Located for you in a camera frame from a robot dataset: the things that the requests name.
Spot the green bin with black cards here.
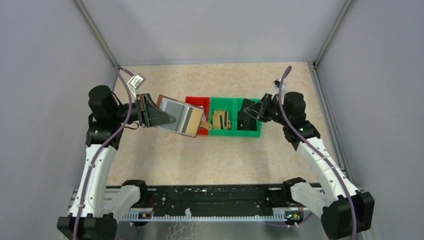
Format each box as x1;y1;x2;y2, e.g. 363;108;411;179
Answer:
234;98;262;138

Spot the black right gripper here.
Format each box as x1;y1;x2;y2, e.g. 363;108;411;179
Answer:
244;92;291;126

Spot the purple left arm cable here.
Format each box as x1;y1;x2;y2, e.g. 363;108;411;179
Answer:
72;66;134;240

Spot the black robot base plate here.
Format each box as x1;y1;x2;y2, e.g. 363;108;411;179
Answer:
117;183;316;220

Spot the silver card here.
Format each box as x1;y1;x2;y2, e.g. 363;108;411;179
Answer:
158;99;188;133

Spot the gold credit card stack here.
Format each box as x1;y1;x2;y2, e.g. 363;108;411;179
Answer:
212;110;232;130

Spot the green bin with gold cards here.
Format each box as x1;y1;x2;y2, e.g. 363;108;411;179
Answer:
208;97;236;137

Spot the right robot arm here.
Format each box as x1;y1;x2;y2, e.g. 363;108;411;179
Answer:
240;91;375;240

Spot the brown leather card holder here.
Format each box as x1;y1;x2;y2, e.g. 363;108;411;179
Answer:
156;95;213;138

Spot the red plastic bin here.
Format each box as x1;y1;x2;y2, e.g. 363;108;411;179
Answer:
185;96;210;122

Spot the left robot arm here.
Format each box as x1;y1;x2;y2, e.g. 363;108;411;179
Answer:
56;85;176;240

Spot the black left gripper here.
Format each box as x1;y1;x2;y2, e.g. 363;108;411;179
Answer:
111;93;176;128

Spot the black VIP card stack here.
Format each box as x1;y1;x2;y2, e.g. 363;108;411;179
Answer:
237;111;257;131

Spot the aluminium frame rail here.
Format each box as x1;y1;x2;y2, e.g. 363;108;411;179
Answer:
67;187;370;223

